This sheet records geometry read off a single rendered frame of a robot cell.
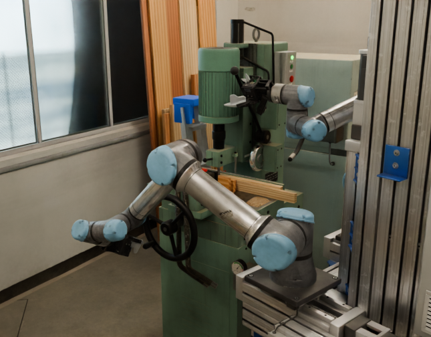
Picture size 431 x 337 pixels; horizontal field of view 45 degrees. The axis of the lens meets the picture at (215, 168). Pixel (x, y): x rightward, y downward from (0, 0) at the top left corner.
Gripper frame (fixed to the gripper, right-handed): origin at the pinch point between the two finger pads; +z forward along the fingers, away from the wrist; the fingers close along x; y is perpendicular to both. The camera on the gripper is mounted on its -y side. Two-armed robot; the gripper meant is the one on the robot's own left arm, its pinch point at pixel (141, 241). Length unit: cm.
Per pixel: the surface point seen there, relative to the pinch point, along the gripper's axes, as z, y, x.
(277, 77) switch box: 27, -87, 23
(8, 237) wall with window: 28, 24, -121
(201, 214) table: 6.7, -17.2, 20.0
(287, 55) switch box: 23, -96, 27
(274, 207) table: 25, -29, 41
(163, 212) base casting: 18.9, -14.5, -9.2
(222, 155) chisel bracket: 17, -45, 14
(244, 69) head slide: 10, -82, 17
